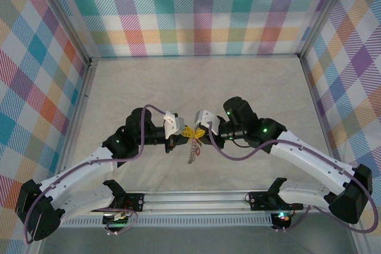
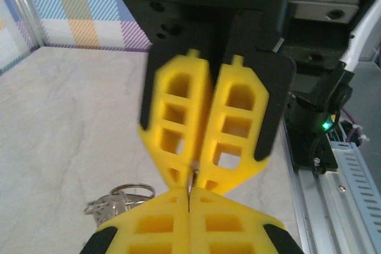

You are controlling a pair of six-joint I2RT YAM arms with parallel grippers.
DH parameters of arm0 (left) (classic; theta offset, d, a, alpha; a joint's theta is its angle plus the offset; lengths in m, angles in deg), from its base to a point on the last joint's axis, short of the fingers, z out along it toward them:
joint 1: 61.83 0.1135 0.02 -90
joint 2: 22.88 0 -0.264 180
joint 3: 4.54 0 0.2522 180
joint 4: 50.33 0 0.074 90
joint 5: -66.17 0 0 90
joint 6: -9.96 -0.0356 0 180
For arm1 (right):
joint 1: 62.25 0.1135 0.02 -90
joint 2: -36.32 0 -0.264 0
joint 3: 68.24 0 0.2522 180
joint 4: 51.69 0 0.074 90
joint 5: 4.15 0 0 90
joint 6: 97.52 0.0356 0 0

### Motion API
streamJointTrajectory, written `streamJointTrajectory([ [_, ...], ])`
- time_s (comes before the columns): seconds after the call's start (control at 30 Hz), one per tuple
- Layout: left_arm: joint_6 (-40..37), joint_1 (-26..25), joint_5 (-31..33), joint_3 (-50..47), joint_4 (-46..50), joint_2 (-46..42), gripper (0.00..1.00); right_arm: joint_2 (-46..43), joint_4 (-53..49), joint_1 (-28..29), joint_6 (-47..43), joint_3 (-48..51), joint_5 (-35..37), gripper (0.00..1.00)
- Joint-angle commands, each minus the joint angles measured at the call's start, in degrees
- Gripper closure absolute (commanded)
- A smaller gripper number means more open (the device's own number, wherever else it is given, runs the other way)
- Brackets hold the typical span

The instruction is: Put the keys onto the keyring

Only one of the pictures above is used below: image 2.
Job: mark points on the silver keyring bunch with keys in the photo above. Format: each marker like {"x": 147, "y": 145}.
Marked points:
{"x": 119, "y": 200}

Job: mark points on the thin silver key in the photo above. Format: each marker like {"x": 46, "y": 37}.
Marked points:
{"x": 189, "y": 194}

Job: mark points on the aluminium frame post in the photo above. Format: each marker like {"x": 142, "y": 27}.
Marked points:
{"x": 26, "y": 13}

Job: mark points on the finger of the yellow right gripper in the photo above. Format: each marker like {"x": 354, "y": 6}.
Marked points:
{"x": 250, "y": 170}
{"x": 154, "y": 141}

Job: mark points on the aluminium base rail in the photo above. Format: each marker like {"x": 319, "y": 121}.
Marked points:
{"x": 318, "y": 206}

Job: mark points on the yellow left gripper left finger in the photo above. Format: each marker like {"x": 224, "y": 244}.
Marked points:
{"x": 181, "y": 230}

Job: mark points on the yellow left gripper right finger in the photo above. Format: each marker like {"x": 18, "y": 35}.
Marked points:
{"x": 198, "y": 230}

